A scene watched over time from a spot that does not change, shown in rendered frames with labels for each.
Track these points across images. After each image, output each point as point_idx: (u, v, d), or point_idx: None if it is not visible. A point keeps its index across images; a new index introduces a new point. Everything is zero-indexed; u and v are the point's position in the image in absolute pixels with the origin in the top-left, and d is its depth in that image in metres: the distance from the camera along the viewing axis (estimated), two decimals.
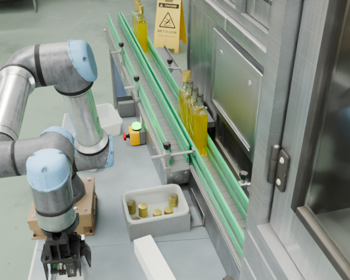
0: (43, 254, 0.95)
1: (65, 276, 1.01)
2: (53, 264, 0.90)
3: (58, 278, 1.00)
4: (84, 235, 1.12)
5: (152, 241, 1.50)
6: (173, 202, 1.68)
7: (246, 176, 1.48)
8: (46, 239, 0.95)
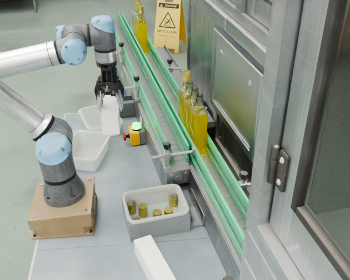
0: (96, 86, 1.62)
1: (108, 105, 1.67)
2: (103, 86, 1.57)
3: (103, 105, 1.67)
4: None
5: (152, 241, 1.50)
6: (173, 202, 1.68)
7: (246, 176, 1.48)
8: (98, 76, 1.62)
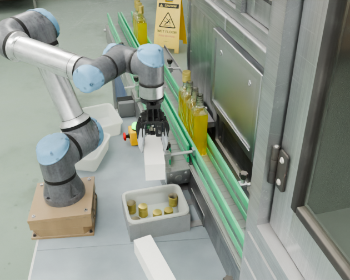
0: (138, 123, 1.40)
1: (150, 144, 1.45)
2: (147, 125, 1.34)
3: (145, 145, 1.44)
4: None
5: (152, 241, 1.50)
6: (173, 202, 1.68)
7: (246, 176, 1.48)
8: (140, 113, 1.39)
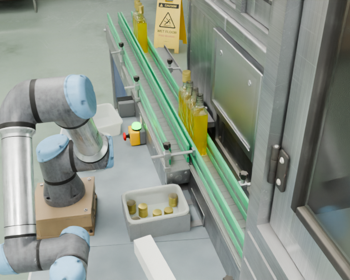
0: None
1: None
2: None
3: None
4: None
5: (152, 241, 1.50)
6: (173, 202, 1.68)
7: (246, 176, 1.48)
8: None
